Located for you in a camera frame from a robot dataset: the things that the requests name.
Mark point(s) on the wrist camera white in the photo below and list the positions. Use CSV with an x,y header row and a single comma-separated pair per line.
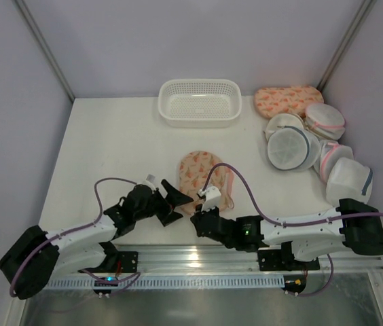
x,y
211,197
150,180

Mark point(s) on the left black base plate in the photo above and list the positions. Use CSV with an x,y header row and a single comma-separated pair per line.
x,y
127,261

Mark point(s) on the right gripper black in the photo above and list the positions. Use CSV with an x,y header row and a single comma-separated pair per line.
x,y
200,221

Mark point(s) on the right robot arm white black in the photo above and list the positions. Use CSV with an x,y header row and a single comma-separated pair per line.
x,y
351,226

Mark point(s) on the cream mesh bag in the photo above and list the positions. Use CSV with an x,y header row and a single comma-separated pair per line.
x,y
282,120

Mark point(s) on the white mesh bag pink zipper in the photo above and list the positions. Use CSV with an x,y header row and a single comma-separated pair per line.
x,y
325,121

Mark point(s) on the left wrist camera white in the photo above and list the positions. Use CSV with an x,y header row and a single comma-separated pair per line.
x,y
150,180

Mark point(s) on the peach floral bag at back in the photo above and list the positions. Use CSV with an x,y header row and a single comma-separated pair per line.
x,y
271,101

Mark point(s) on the peach floral laundry bag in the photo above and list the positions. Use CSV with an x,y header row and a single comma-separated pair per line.
x,y
193,173

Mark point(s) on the right aluminium corner post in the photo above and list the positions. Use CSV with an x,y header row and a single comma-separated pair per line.
x,y
346,41

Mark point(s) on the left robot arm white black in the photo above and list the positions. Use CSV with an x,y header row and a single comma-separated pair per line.
x,y
39,255

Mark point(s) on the aluminium mounting rail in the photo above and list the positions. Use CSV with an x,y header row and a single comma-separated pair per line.
x,y
216,259

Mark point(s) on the left aluminium corner post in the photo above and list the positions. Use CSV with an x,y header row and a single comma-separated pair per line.
x,y
43,46

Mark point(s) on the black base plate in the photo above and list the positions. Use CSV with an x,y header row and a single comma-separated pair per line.
x,y
127,261
273,259

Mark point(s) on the white mesh bag blue zipper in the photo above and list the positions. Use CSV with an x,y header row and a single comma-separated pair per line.
x,y
293,149

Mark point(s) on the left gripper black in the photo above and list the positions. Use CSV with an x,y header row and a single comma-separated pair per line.
x,y
163,206

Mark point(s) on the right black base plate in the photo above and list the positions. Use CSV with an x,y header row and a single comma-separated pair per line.
x,y
273,259

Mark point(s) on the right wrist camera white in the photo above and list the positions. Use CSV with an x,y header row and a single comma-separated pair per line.
x,y
211,197

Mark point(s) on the white perforated plastic basket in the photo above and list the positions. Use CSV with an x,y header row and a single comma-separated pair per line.
x,y
200,103

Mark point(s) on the slotted white cable duct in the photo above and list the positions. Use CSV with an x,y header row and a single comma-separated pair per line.
x,y
174,282

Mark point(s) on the white mesh bag pink trim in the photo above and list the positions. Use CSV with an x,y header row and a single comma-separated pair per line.
x,y
331,152

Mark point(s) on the aluminium corner post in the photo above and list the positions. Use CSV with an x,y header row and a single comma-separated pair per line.
x,y
346,41
43,46

